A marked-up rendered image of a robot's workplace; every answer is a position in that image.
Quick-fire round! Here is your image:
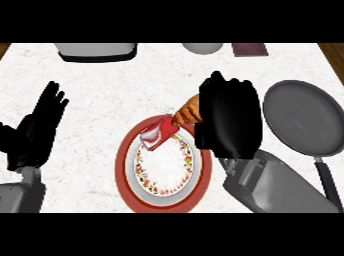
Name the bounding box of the pale grey round bowl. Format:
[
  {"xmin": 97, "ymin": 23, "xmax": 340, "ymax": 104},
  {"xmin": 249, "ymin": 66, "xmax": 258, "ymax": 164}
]
[{"xmin": 181, "ymin": 43, "xmax": 225, "ymax": 56}]

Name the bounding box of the dark grey frying pan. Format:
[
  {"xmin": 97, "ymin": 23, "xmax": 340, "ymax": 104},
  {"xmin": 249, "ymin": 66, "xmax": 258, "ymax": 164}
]
[{"xmin": 261, "ymin": 79, "xmax": 344, "ymax": 214}]

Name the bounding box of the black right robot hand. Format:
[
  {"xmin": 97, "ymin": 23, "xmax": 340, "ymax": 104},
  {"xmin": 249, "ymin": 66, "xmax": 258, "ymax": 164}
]
[{"xmin": 193, "ymin": 70, "xmax": 264, "ymax": 160}]

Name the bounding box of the white appliance with black base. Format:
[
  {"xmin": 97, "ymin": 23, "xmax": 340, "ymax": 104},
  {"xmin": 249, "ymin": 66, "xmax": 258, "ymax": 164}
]
[{"xmin": 52, "ymin": 43, "xmax": 138, "ymax": 64}]

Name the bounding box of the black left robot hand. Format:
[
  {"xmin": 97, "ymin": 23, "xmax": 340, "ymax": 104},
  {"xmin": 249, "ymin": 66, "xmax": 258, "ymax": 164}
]
[{"xmin": 0, "ymin": 80, "xmax": 70, "ymax": 172}]

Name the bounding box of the red rimmed floral plate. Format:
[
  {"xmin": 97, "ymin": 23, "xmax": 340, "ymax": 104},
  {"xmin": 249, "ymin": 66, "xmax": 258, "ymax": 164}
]
[{"xmin": 113, "ymin": 114, "xmax": 213, "ymax": 214}]

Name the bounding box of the dark maroon flat block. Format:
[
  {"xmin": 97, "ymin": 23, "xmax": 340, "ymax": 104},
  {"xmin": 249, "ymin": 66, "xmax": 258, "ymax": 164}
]
[{"xmin": 230, "ymin": 43, "xmax": 270, "ymax": 58}]

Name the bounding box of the red and white napkin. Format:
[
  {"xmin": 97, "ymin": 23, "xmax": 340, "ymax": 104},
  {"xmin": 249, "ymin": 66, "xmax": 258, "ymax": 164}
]
[{"xmin": 138, "ymin": 114, "xmax": 182, "ymax": 152}]

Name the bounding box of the golden brown croissant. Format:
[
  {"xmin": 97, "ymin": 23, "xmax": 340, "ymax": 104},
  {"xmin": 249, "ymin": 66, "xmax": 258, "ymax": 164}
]
[{"xmin": 171, "ymin": 93, "xmax": 203, "ymax": 128}]

